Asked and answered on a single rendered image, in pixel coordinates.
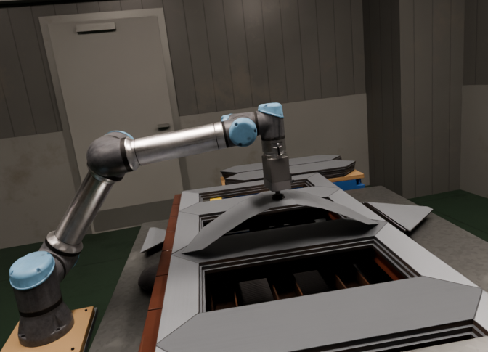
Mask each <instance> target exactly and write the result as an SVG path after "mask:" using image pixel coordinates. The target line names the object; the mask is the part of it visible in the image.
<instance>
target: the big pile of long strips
mask: <svg viewBox="0 0 488 352"><path fill-rule="evenodd" d="M355 164H356V161H353V160H342V159H341V156H340V155H314V156H308V157H297V158H291V159H289V168H290V173H291V176H297V175H303V174H308V173H319V174H321V175H322V176H324V177H325V178H326V179H333V178H339V177H344V176H346V175H348V174H349V173H351V172H352V171H354V167H355ZM220 172H221V173H222V176H223V177H224V179H225V185H228V184H239V183H244V182H250V181H260V180H264V173H263V165H262V163H253V164H247V165H237V166H233V167H231V168H228V169H225V170H223V171H220Z"/></svg>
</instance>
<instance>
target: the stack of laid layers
mask: <svg viewBox="0 0 488 352"><path fill-rule="evenodd" d="M290 183H291V181H290ZM302 186H306V187H314V185H313V183H311V182H310V181H309V180H308V179H299V180H294V182H293V183H291V187H302ZM265 191H270V190H269V189H267V188H266V187H265V186H264V184H263V185H257V186H252V187H242V188H236V189H226V190H221V191H215V192H205V193H200V194H199V202H202V201H203V200H208V199H213V198H219V197H229V196H235V195H244V194H250V193H255V192H265ZM303 208H313V207H310V206H305V205H288V206H282V207H277V208H270V209H269V210H266V211H264V212H262V213H260V214H258V215H263V214H268V213H278V212H283V211H288V210H298V209H303ZM224 212H226V211H224ZM224 212H218V213H209V214H204V215H199V231H200V230H201V229H202V228H203V223H208V222H212V221H213V220H214V219H215V218H217V217H219V216H220V215H221V214H223V213H224ZM335 214H336V215H337V216H338V217H339V218H340V219H335V220H330V221H321V222H316V223H310V224H302V225H296V226H287V227H282V228H276V229H268V230H262V231H257V232H248V233H242V234H233V235H228V236H223V237H220V238H218V239H217V240H216V241H215V242H213V243H211V244H210V245H209V246H208V247H206V248H205V249H203V250H197V251H193V252H189V253H182V251H183V250H184V249H185V247H184V248H182V249H181V250H178V251H176V252H175V253H173V254H172V255H174V256H177V257H180V258H184V259H187V260H189V261H194V262H196V263H199V313H203V312H206V283H205V274H210V273H215V272H220V271H229V270H234V269H242V268H248V267H252V266H261V265H266V264H271V263H279V262H284V261H293V260H298V259H303V258H312V257H317V256H321V255H330V254H335V253H344V252H349V251H354V250H362V249H368V248H373V249H374V250H375V251H376V252H377V253H378V254H380V255H381V256H382V257H383V258H384V259H385V260H386V261H387V262H388V263H390V264H391V265H392V266H393V267H394V268H395V269H396V270H397V271H398V272H399V273H400V274H401V275H402V276H403V277H404V278H405V279H408V278H413V277H421V275H420V274H419V273H418V272H417V271H416V270H414V269H413V268H412V267H411V266H409V265H408V264H407V263H406V262H404V261H403V260H402V259H401V258H400V257H399V256H398V255H397V254H395V253H394V252H393V251H392V250H390V249H389V248H388V247H387V246H385V245H384V244H383V243H382V242H381V241H380V240H379V239H378V238H376V237H375V235H376V234H377V233H378V232H379V231H380V230H381V229H382V228H383V227H384V226H385V225H386V224H387V223H388V222H387V221H377V220H373V221H375V222H377V223H378V224H365V223H362V222H360V221H357V220H354V219H353V218H349V217H347V216H343V215H341V214H338V213H335ZM485 336H488V331H486V330H485V329H484V328H483V327H482V326H481V325H479V324H478V323H477V322H476V321H474V319H471V320H466V321H462V322H455V323H450V324H443V325H438V326H434V327H427V328H422V329H418V330H410V331H406V332H398V333H394V334H390V335H381V336H377V337H370V338H365V339H361V340H353V341H349V342H345V343H337V344H333V345H326V346H321V347H316V348H309V349H305V350H300V351H293V352H402V351H409V350H414V349H418V348H425V347H429V346H434V345H441V344H445V343H453V342H457V341H461V340H468V339H473V338H478V337H485Z"/></svg>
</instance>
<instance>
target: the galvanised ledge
mask: <svg viewBox="0 0 488 352"><path fill-rule="evenodd" d="M168 220H169V219H167V220H162V221H152V222H147V223H142V226H141V229H140V230H139V233H138V235H137V238H136V240H135V243H134V245H133V248H132V249H131V252H130V254H129V257H128V259H127V262H126V264H125V266H124V268H123V271H122V273H121V276H120V279H119V280H118V283H117V285H116V287H115V290H114V293H113V295H112V298H111V299H110V302H109V304H108V307H107V309H106V312H105V314H104V316H103V318H102V321H101V323H100V326H99V328H98V330H97V333H96V335H95V337H94V340H93V342H92V345H91V348H90V349H89V352H138V351H139V346H140V342H141V339H142V333H143V329H144V326H145V320H146V317H147V311H148V308H149V304H150V299H151V295H152V292H153V291H152V290H143V289H142V287H140V286H139V285H138V280H139V276H140V274H141V273H142V271H143V270H144V269H146V268H147V267H150V266H153V265H155V264H157V263H159V260H160V255H161V252H162V248H163V244H161V245H159V246H157V247H154V248H153V249H151V250H148V251H147V252H145V253H140V252H141V250H142V246H143V244H144V242H145V239H146V236H147V233H148V231H149V229H150V228H152V227H156V228H159V229H165V230H167V226H168Z"/></svg>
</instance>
